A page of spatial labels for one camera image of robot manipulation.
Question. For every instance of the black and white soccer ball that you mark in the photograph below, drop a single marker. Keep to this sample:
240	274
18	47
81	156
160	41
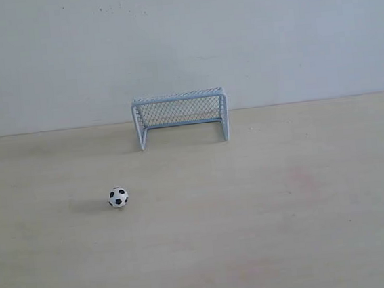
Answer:
118	197

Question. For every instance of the small white goal with net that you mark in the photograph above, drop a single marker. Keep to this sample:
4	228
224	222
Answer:
186	108

